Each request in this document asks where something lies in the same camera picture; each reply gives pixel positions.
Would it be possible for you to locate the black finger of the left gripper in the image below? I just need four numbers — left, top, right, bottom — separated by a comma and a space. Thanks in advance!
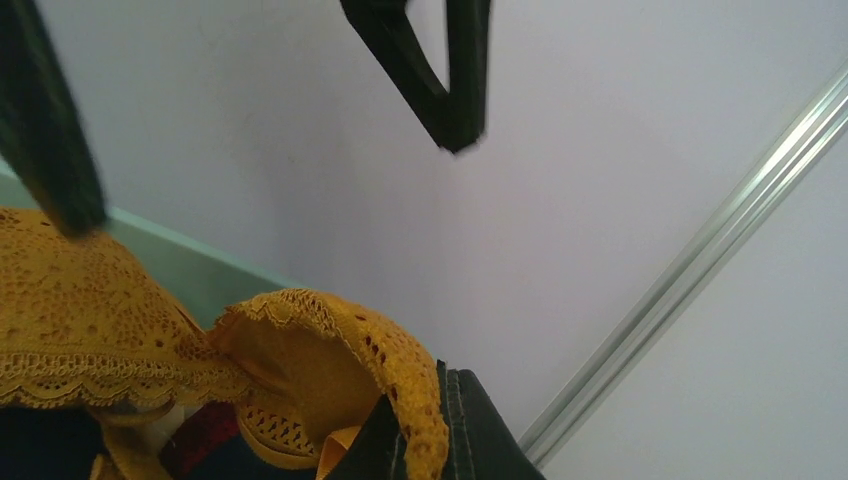
1, 1, 108, 238
340, 0, 492, 154

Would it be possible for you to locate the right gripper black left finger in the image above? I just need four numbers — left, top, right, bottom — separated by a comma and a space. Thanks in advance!
325, 396, 407, 480

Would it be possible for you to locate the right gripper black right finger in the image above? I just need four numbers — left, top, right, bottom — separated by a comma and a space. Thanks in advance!
437, 360, 544, 480

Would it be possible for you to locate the orange lace bra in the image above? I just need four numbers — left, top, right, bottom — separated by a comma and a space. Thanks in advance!
1, 207, 449, 479

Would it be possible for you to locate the navy red bra upper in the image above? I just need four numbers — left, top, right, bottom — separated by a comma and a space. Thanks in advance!
1, 402, 316, 479

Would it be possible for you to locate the light blue plastic bin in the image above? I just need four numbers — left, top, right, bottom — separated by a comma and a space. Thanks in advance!
0, 158, 299, 330

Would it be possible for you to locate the aluminium corner frame post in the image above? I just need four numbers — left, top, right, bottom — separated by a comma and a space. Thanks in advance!
519, 64, 847, 469

